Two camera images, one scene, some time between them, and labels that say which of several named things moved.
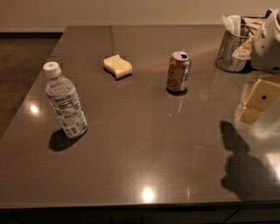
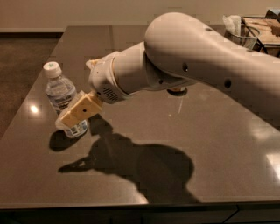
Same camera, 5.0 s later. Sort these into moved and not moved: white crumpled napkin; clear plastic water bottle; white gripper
Moved: white gripper
Not moved: white crumpled napkin; clear plastic water bottle
